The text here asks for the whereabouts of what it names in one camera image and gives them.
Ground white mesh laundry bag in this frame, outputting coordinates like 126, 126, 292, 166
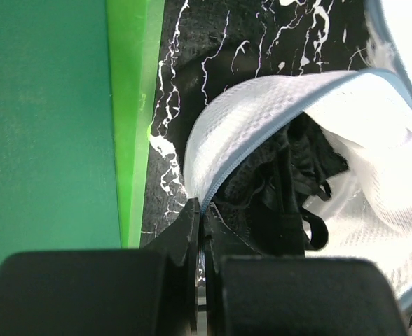
184, 1, 412, 309

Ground green binder folder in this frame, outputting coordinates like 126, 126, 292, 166
0, 1, 164, 263

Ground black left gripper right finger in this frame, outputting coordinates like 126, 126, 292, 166
203, 205, 408, 335

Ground black marbled table mat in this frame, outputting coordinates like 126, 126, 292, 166
140, 1, 368, 245

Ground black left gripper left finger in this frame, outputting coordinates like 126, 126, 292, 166
0, 199, 200, 335

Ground black lace bra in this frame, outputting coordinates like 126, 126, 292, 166
212, 113, 348, 256

